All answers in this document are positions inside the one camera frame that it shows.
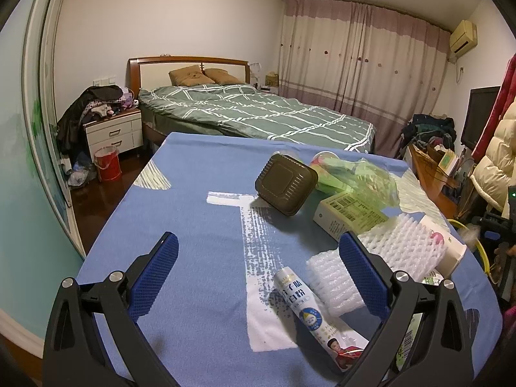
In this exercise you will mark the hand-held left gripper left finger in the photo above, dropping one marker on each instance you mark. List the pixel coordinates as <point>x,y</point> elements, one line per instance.
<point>155,274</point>

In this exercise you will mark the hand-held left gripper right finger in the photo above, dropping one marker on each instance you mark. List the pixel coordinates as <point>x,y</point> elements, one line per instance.
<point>363,274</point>

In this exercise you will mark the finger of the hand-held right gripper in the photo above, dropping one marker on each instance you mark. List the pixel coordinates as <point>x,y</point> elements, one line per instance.
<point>490,236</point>

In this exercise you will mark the yellow rimmed trash bin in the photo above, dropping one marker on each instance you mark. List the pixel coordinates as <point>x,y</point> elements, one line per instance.
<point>481,250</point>

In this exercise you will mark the white cardboard box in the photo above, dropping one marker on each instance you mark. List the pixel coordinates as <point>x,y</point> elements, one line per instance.
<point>346,213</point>

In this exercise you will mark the cream down jacket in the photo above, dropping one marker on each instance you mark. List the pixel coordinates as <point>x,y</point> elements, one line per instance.
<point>498,169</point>

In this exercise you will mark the small white foam net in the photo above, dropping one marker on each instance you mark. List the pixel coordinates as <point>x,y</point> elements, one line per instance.
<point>326,278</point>

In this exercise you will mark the white pink bottle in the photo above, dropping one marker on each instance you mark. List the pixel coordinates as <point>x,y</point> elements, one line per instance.
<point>451,250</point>

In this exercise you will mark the large white foam net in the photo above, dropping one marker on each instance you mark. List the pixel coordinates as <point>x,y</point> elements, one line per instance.
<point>403,242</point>

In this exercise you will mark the white printed drink bottle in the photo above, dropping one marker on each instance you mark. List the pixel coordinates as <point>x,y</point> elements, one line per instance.
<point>296,298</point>

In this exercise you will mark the wooden desk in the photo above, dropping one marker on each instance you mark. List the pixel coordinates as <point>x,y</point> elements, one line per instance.
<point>433,185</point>

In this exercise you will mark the green white box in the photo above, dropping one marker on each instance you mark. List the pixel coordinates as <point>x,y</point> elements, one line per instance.
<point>446,161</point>

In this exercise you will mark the green white packet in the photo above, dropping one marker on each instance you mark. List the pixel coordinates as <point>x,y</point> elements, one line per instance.
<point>407,342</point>

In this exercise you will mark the blue printed tablecloth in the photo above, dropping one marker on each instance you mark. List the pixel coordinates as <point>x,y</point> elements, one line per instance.
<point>181,193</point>

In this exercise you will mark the black television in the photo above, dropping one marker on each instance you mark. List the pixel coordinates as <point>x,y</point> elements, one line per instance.
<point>479,117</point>

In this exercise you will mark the green plastic bag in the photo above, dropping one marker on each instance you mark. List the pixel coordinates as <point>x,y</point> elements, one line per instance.
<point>363,181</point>

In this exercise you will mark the red garment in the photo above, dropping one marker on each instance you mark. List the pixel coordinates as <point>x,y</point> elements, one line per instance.
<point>504,100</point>

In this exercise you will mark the dark teal clothes pile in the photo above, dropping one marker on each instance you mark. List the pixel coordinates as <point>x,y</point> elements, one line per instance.
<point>429,127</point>

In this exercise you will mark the red bucket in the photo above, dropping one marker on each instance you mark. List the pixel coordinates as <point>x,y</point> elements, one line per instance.
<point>108,165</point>

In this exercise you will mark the dark olive plastic container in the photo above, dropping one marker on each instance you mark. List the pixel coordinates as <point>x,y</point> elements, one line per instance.
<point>286,183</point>

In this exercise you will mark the plastic bags heap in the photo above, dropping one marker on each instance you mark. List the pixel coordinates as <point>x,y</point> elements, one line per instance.
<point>80,171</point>

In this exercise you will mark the white nightstand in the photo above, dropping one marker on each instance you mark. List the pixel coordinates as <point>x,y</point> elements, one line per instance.
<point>115,133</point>

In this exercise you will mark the beige air conditioner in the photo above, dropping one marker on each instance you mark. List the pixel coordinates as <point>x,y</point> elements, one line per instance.
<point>462,36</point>

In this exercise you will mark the wardrobe sliding door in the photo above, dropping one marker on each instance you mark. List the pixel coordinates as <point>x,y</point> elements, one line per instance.
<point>44,129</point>

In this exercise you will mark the green checked duvet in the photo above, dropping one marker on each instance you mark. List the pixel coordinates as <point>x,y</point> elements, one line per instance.
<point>250,113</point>

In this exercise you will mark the brown pillow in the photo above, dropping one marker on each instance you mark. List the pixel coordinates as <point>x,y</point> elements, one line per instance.
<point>187,75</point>
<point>221,76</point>

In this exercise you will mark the pink striped curtain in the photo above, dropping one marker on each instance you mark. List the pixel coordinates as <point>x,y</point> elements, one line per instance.
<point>363,60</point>

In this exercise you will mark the wooden bed headboard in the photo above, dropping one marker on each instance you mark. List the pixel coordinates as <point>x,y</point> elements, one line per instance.
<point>161,66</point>

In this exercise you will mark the tissue box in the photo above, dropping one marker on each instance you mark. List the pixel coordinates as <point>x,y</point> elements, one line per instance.
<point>272,80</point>

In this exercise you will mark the white wall switch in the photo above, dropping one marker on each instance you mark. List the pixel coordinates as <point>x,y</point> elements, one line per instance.
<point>104,82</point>

